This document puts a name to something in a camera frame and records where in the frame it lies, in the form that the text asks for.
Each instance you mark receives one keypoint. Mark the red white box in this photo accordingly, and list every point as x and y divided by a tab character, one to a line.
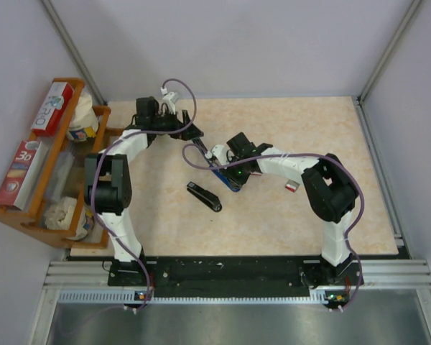
17	185
48	117

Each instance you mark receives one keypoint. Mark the white paper bag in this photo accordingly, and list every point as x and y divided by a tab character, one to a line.
84	123

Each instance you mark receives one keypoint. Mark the red white box lower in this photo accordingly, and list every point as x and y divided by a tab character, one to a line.
17	185

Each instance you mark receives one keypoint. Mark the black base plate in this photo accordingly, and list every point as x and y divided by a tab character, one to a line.
232	276

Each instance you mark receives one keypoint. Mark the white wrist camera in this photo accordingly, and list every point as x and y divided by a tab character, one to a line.
218	155
170	98

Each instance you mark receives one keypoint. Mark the red staple tray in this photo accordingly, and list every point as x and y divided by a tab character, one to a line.
292	186

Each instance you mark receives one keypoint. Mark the black stapler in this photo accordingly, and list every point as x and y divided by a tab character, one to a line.
205	196

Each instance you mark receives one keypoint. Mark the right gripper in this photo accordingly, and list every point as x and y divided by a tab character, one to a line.
238	182

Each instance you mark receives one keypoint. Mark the red white box upper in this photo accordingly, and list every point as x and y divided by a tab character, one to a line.
48	117

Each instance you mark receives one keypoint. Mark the white cloth roll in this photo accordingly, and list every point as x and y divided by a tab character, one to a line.
58	216

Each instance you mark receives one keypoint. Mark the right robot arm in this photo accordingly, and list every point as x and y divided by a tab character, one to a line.
330	191

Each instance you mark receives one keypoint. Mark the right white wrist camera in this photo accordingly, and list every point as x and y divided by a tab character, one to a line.
218	155

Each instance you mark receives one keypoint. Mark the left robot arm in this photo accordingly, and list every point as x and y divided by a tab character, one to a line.
107	186

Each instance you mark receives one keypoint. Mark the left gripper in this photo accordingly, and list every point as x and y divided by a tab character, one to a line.
189	132

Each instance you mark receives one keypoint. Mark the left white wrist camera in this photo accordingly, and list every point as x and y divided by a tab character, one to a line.
170	98

